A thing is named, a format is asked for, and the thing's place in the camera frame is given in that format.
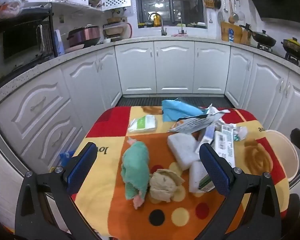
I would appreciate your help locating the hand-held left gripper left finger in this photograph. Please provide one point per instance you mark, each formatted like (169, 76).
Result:
(82, 170)

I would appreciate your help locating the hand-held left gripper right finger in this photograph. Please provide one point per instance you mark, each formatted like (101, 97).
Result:
(215, 172)

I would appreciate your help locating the white plastic bucket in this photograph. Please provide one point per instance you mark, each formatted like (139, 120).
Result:
(287, 155)

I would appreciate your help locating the white green carton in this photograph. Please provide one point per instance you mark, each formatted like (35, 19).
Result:
(196, 177)

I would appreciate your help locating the small blue white box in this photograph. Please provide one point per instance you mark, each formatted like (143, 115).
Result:
(208, 135)

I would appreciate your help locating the silver orange snack packet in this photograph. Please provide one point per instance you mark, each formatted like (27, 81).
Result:
(190, 125)

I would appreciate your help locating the small blue bag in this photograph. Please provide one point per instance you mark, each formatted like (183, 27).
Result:
(67, 158)

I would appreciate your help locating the long white printed box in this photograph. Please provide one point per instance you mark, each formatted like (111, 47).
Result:
(223, 147)

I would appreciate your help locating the white foam block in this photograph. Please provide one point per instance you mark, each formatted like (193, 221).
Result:
(182, 147)

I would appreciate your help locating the printed checkered blanket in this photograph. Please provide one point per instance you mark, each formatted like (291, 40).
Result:
(110, 205)

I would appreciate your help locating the crumpled white paper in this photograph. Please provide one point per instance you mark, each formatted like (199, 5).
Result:
(241, 133)

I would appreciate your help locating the green towel with pink ends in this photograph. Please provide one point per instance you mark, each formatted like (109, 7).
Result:
(136, 170)

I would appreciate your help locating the beige crumpled cloth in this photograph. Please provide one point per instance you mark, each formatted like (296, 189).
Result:
(162, 185)

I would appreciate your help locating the blue plastic bag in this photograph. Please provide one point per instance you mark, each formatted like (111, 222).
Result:
(175, 110)

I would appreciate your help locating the green white tissue packet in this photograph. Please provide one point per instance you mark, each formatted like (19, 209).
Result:
(142, 124)

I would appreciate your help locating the gas stove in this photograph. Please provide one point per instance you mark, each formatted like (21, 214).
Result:
(293, 57)

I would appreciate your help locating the dark ribbed floor mat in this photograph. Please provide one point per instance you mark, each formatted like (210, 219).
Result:
(145, 102)

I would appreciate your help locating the yellow lidded pot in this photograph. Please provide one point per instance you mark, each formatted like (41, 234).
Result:
(293, 46)

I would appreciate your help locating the black wok with lid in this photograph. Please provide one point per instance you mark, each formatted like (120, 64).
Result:
(263, 38)

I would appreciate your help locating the row of white cabinet doors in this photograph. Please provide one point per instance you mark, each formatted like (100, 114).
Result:
(175, 67)

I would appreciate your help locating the wooden knife block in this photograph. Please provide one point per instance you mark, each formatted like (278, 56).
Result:
(245, 37)

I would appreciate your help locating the wooden cutting board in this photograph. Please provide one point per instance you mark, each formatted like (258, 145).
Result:
(236, 33)

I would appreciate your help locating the pink electric cooker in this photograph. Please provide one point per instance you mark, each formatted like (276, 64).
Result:
(83, 36)

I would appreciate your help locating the black microwave oven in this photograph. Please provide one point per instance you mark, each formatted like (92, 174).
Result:
(20, 42)

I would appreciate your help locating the dish rack with bowls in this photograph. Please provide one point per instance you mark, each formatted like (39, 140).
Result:
(115, 31)

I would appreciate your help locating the steel kitchen faucet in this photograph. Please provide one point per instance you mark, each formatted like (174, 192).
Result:
(162, 22)

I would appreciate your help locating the yellow bottle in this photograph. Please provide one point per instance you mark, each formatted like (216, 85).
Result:
(156, 20)

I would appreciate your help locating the dark kitchen window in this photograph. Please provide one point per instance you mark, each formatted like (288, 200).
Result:
(182, 2)

